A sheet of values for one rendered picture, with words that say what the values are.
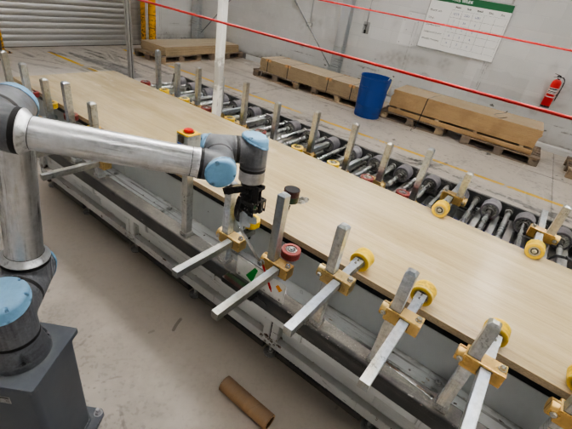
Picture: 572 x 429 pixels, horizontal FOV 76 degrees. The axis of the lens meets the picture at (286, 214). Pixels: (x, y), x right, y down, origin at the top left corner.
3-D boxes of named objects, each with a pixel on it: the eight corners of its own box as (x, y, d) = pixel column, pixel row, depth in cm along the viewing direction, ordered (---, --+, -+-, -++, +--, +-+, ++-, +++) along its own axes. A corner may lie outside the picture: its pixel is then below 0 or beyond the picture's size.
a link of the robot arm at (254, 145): (238, 127, 121) (267, 129, 124) (235, 162, 128) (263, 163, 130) (241, 138, 113) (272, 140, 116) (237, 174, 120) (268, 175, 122)
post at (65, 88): (76, 164, 220) (63, 82, 195) (72, 162, 222) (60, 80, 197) (81, 163, 223) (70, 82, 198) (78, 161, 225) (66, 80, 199)
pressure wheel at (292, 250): (288, 279, 148) (294, 256, 142) (273, 269, 152) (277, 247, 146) (300, 270, 154) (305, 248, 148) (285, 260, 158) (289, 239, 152)
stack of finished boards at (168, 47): (238, 52, 947) (239, 44, 938) (165, 56, 763) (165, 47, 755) (215, 45, 977) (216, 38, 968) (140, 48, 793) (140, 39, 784)
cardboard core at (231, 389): (265, 424, 169) (219, 383, 182) (263, 433, 173) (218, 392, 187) (276, 411, 175) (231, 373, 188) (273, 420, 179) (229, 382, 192)
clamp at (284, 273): (284, 281, 143) (287, 271, 140) (259, 264, 149) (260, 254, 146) (293, 274, 147) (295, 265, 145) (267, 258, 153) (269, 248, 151)
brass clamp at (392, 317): (414, 340, 115) (420, 328, 113) (375, 316, 121) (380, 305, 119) (420, 328, 120) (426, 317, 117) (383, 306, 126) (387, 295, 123)
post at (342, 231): (317, 329, 143) (346, 228, 118) (309, 324, 144) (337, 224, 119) (321, 324, 145) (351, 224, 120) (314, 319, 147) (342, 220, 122)
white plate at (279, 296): (282, 305, 149) (285, 287, 144) (235, 272, 160) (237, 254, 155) (283, 304, 149) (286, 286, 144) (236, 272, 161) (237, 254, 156)
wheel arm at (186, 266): (177, 281, 135) (177, 271, 133) (171, 276, 137) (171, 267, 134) (254, 235, 167) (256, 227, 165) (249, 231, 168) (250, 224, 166)
